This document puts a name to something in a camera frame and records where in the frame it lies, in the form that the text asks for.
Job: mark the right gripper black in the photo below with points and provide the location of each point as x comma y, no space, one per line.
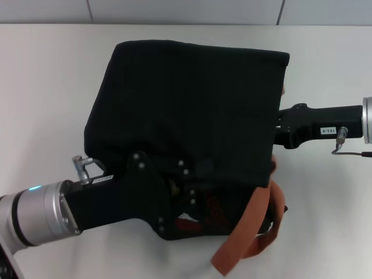
314,122

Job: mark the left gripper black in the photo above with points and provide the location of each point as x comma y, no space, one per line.
122,200

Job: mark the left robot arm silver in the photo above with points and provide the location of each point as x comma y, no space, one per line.
32,215

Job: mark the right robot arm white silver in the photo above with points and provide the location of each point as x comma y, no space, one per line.
367,119

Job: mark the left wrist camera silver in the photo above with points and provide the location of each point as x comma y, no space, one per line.
7,258

